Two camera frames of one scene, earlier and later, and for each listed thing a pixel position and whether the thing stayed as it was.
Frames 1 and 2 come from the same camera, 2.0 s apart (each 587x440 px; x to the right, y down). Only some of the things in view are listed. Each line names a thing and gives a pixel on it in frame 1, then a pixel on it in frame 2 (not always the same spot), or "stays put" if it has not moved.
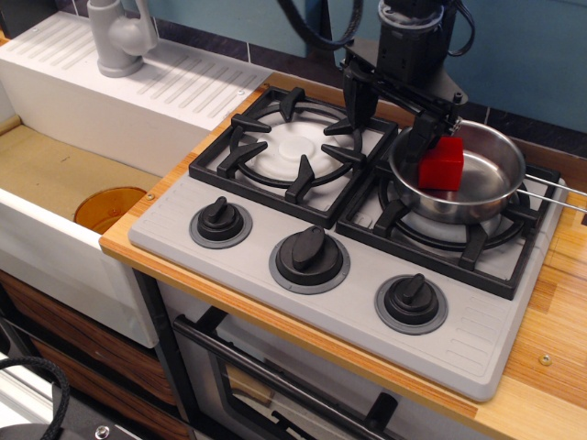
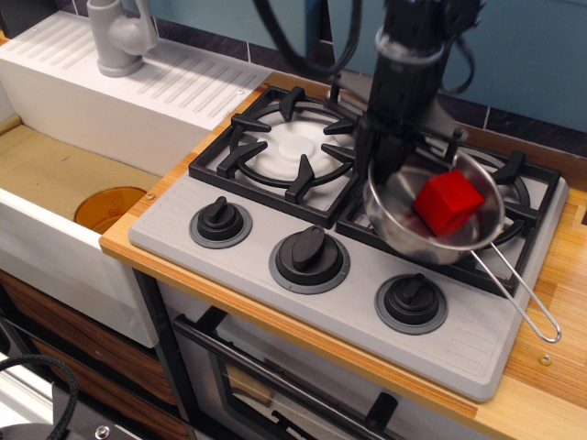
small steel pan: (493, 170) → (390, 208)
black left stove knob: (220, 225) stays put
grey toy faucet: (121, 41) stays put
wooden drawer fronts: (149, 400) stays put
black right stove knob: (411, 304) stays put
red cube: (442, 167) → (448, 203)
